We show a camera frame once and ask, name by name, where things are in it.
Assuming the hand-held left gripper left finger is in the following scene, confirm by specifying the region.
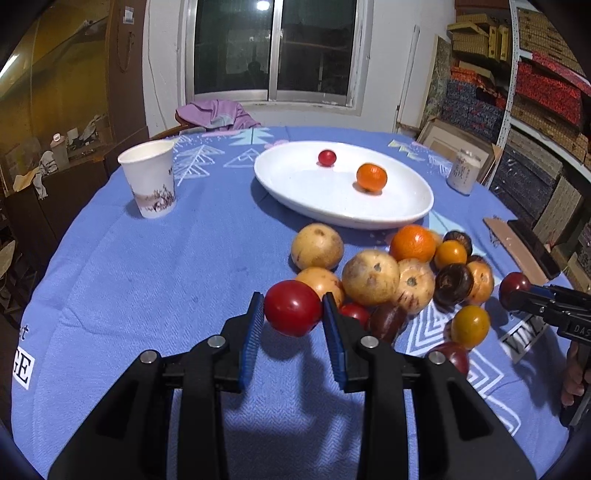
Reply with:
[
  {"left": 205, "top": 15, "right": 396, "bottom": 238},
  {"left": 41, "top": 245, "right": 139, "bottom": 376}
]
[{"left": 47, "top": 291, "right": 266, "bottom": 480}]

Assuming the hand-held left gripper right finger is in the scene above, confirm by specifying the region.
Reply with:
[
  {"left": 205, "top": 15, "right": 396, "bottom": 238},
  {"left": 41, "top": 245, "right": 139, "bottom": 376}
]
[{"left": 322, "top": 292, "right": 536, "bottom": 480}]

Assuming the large red tomato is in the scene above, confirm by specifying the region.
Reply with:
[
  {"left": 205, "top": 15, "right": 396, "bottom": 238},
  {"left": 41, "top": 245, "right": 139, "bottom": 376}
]
[{"left": 263, "top": 280, "right": 323, "bottom": 337}]

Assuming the dark brown round fruit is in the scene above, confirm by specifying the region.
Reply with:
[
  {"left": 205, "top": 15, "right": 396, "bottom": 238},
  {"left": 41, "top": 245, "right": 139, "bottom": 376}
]
[
  {"left": 443, "top": 230, "right": 474, "bottom": 257},
  {"left": 368, "top": 303, "right": 409, "bottom": 344},
  {"left": 434, "top": 263, "right": 475, "bottom": 308}
]

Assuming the yellow tomato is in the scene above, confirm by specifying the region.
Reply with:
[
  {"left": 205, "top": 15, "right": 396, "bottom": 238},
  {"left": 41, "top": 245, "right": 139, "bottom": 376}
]
[
  {"left": 451, "top": 305, "right": 491, "bottom": 350},
  {"left": 434, "top": 240, "right": 468, "bottom": 271}
]

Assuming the striped tan fruit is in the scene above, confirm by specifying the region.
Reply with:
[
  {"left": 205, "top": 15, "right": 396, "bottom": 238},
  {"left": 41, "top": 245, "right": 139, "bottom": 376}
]
[
  {"left": 295, "top": 267, "right": 346, "bottom": 309},
  {"left": 396, "top": 258, "right": 436, "bottom": 315}
]

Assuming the dark red tomato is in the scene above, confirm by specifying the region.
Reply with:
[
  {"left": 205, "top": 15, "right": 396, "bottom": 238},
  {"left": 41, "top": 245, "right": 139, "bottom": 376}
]
[{"left": 425, "top": 342, "right": 471, "bottom": 377}]

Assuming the tan round fruit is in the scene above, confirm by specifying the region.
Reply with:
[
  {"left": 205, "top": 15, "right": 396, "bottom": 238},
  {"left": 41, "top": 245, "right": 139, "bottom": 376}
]
[
  {"left": 290, "top": 223, "right": 345, "bottom": 271},
  {"left": 342, "top": 250, "right": 401, "bottom": 308}
]

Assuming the white oval plate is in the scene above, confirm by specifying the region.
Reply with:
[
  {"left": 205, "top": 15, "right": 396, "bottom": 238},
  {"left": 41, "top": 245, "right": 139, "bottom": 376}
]
[{"left": 254, "top": 141, "right": 435, "bottom": 230}]

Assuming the person's right hand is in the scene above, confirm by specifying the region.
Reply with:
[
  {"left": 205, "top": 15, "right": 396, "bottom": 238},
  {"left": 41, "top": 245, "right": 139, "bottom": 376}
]
[{"left": 561, "top": 344, "right": 587, "bottom": 407}]

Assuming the black phone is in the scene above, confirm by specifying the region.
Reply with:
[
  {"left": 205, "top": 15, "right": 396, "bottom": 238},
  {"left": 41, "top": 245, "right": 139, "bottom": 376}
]
[{"left": 507, "top": 219, "right": 561, "bottom": 280}]

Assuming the orange tan fruit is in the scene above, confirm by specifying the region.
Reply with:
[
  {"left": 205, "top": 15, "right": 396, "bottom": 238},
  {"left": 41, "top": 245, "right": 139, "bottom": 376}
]
[{"left": 465, "top": 255, "right": 495, "bottom": 306}]

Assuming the brown cardboard piece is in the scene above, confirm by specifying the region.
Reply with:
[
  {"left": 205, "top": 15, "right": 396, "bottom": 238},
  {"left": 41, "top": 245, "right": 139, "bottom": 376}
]
[{"left": 483, "top": 217, "right": 550, "bottom": 282}]

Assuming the blue printed tablecloth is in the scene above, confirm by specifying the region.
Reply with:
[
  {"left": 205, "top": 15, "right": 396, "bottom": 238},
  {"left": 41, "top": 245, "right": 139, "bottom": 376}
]
[{"left": 10, "top": 126, "right": 575, "bottom": 480}]

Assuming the orange tangerine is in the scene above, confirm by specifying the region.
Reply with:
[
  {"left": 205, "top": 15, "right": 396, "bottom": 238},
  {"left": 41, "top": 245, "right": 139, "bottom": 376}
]
[
  {"left": 389, "top": 224, "right": 437, "bottom": 264},
  {"left": 356, "top": 163, "right": 389, "bottom": 193}
]

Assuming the white drink can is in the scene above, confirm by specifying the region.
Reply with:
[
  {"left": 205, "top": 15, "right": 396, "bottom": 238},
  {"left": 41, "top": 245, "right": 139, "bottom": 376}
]
[{"left": 446, "top": 150, "right": 482, "bottom": 196}]

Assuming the white paper cup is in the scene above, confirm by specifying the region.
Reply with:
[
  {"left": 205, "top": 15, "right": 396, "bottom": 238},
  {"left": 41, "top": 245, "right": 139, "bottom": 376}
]
[{"left": 117, "top": 141, "right": 177, "bottom": 219}]

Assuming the stack of patterned boxes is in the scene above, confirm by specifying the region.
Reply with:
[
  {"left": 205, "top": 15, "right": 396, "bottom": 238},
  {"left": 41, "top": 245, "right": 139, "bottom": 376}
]
[{"left": 443, "top": 0, "right": 591, "bottom": 296}]

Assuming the wooden chair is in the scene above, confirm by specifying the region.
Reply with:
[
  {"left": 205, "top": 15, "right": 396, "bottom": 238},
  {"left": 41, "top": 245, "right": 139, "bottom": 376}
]
[{"left": 150, "top": 122, "right": 195, "bottom": 139}]

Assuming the white metal shelf rack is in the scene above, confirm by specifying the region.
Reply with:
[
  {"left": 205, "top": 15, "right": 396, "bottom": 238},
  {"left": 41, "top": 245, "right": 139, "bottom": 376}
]
[{"left": 496, "top": 0, "right": 591, "bottom": 185}]

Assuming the purple cloth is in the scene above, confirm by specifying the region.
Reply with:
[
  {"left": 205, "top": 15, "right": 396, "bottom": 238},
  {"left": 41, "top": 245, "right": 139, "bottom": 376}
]
[{"left": 176, "top": 99, "right": 262, "bottom": 131}]

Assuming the dark patterned board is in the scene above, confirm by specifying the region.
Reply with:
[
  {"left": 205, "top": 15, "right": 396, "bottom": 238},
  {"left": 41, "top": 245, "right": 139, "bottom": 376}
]
[{"left": 422, "top": 34, "right": 455, "bottom": 134}]

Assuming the window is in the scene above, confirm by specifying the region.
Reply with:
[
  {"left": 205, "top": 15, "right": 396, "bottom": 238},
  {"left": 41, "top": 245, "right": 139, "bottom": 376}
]
[{"left": 185, "top": 0, "right": 372, "bottom": 109}]

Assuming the wooden glass cabinet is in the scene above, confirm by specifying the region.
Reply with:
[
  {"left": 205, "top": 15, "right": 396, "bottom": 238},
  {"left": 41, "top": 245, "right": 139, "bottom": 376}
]
[{"left": 0, "top": 0, "right": 151, "bottom": 301}]

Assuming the leaning picture frame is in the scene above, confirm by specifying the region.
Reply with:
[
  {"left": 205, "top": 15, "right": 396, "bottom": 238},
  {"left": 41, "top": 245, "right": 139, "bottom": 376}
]
[{"left": 416, "top": 117, "right": 504, "bottom": 183}]

